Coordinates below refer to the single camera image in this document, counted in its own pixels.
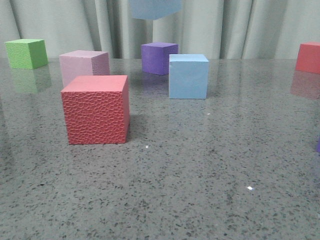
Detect light blue foam cube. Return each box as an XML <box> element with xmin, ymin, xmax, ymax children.
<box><xmin>168</xmin><ymin>54</ymin><xmax>209</xmax><ymax>99</ymax></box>

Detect purple foam cube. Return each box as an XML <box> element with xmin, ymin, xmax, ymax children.
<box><xmin>141</xmin><ymin>42</ymin><xmax>179</xmax><ymax>76</ymax></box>

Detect large red textured cube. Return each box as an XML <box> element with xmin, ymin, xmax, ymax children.
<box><xmin>60</xmin><ymin>75</ymin><xmax>130</xmax><ymax>145</ymax></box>

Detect pink foam cube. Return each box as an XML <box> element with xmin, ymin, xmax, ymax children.
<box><xmin>59</xmin><ymin>50</ymin><xmax>110</xmax><ymax>87</ymax></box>

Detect grey-green curtain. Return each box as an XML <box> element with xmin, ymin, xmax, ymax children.
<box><xmin>0</xmin><ymin>0</ymin><xmax>320</xmax><ymax>59</ymax></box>

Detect green foam cube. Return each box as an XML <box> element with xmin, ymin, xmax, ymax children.
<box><xmin>4</xmin><ymin>39</ymin><xmax>48</xmax><ymax>69</ymax></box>

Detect purple cube right edge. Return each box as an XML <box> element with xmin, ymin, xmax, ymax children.
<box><xmin>316</xmin><ymin>137</ymin><xmax>320</xmax><ymax>153</ymax></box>

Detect red cube far right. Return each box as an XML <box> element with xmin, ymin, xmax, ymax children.
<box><xmin>295</xmin><ymin>41</ymin><xmax>320</xmax><ymax>74</ymax></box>

